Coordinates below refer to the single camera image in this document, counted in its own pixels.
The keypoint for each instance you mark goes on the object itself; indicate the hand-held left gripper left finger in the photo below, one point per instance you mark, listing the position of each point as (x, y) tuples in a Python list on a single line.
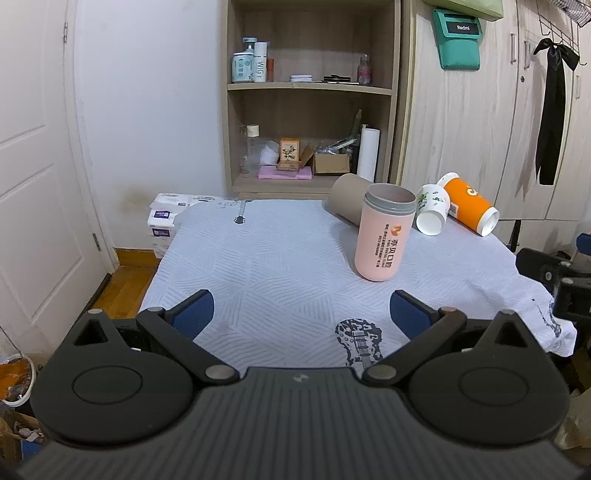
[(197, 312)]

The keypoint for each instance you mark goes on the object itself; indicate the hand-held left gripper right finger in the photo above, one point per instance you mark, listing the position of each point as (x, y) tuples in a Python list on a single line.
[(406, 313)]

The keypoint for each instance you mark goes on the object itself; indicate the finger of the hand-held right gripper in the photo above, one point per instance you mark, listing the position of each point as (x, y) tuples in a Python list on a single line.
[(542, 263)]

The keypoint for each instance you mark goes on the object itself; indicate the pink cup with grey rim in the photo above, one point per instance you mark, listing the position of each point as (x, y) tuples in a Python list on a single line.
[(383, 233)]

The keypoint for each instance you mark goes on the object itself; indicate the orange cup with white rim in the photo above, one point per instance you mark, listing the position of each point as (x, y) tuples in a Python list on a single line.
[(468, 203)]

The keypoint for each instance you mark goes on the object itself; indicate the white cup with green print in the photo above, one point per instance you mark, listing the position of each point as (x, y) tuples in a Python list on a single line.
[(433, 210)]

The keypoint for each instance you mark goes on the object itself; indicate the beige cup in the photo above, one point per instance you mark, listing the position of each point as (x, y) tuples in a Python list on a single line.
[(346, 196)]

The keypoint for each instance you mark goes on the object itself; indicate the small white cup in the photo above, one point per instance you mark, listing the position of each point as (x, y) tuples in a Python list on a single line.
[(270, 153)]

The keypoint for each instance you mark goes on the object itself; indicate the white guitar print cloth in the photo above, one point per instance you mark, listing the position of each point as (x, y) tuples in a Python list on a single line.
[(277, 258)]

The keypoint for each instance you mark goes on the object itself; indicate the white tissue pack stack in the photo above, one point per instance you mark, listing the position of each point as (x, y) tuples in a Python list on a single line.
[(168, 217)]

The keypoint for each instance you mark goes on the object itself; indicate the black ribbon tie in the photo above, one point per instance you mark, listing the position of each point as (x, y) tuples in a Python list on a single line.
[(554, 101)]

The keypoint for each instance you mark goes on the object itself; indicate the white paper roll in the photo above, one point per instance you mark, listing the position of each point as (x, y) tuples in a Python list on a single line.
[(368, 154)]

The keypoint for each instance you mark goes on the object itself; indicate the pink flat box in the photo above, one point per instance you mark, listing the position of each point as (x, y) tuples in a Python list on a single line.
[(284, 173)]

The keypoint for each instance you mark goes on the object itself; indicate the wooden wardrobe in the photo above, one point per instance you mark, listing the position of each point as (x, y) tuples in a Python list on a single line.
[(461, 120)]

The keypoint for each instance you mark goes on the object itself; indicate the open cardboard box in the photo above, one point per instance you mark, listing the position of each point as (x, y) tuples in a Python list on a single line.
[(330, 162)]

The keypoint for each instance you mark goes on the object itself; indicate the clear bottle with white cap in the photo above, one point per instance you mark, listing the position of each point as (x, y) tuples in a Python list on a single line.
[(252, 145)]

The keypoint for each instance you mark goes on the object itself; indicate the flower print card box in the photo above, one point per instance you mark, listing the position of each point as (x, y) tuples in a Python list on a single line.
[(289, 154)]

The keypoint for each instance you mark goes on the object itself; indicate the white bucket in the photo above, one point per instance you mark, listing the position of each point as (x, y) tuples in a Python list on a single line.
[(17, 378)]

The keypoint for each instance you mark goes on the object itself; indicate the white door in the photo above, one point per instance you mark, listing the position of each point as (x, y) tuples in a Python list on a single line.
[(37, 175)]

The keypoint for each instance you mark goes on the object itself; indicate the wooden shelf unit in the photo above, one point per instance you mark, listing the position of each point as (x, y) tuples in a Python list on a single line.
[(314, 101)]

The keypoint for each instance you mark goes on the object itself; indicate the dark green box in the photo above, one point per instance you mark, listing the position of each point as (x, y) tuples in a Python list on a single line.
[(459, 44)]

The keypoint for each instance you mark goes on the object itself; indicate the flat black items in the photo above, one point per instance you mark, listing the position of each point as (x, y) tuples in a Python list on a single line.
[(339, 79)]

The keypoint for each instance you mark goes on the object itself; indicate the pink clear bottle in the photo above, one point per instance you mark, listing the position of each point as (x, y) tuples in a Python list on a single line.
[(364, 70)]

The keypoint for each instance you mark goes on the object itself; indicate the teal label jar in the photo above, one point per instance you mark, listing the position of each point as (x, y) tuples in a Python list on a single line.
[(242, 68)]

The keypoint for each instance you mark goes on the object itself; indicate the small orange tube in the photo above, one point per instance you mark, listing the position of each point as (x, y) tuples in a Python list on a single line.
[(270, 69)]

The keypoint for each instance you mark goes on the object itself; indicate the white round tin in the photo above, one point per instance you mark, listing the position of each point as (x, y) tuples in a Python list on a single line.
[(301, 78)]

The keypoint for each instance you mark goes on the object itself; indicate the white tall bottle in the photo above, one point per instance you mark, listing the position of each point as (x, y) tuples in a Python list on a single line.
[(261, 62)]

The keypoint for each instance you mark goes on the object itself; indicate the light green box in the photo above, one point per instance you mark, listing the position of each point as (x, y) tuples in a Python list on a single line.
[(466, 5)]

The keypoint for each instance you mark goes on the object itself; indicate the pump bottle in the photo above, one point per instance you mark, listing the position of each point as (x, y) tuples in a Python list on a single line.
[(250, 45)]

